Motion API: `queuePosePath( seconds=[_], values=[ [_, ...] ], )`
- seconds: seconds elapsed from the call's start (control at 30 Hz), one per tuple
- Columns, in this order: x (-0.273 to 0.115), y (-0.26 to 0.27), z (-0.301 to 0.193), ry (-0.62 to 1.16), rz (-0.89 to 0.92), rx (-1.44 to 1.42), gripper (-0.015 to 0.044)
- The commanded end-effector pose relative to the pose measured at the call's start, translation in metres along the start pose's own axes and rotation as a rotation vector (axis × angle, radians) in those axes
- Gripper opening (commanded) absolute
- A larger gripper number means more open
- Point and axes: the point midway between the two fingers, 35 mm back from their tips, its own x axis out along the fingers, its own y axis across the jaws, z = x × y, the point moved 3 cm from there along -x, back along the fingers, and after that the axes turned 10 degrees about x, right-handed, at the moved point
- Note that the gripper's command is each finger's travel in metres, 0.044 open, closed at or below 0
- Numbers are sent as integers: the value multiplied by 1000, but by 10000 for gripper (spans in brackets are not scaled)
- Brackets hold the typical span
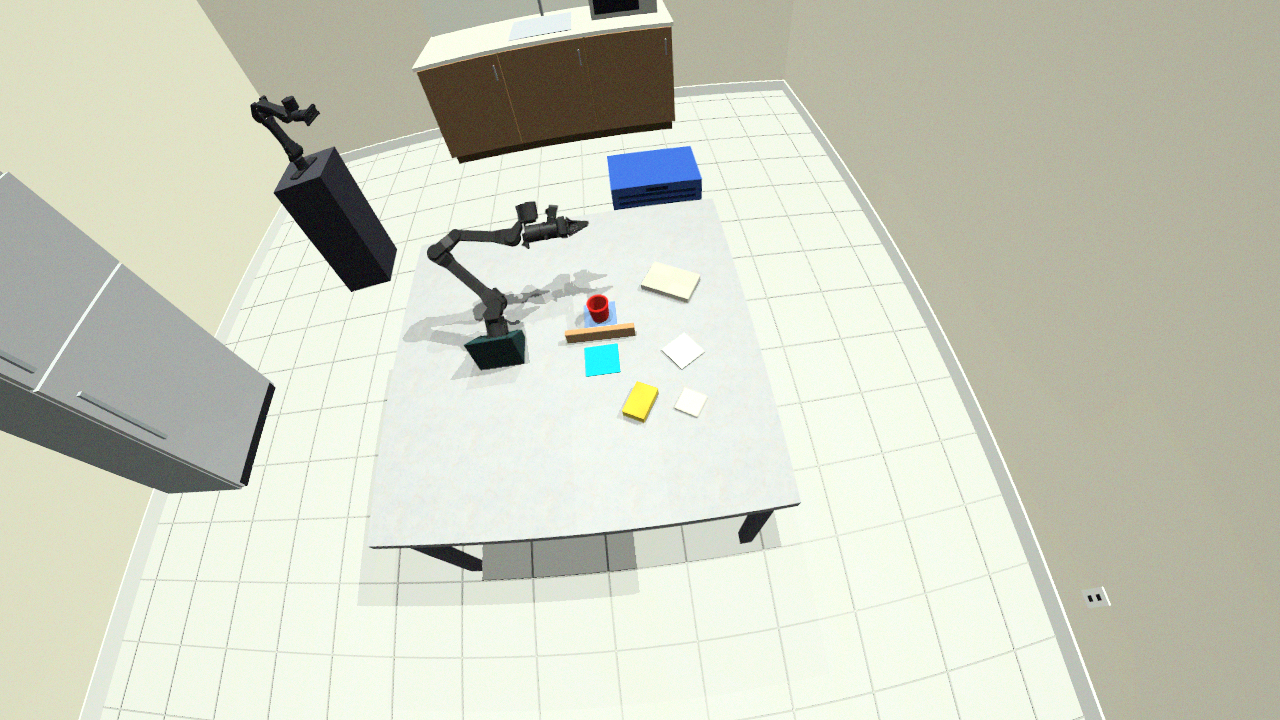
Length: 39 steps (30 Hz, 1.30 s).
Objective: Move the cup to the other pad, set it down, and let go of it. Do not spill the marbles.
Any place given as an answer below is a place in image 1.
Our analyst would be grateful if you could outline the wooden flat bar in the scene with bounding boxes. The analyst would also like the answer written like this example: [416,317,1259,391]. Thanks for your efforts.
[564,323,635,343]

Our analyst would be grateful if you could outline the red cup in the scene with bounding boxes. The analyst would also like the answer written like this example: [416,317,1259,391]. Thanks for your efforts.
[586,295,609,322]

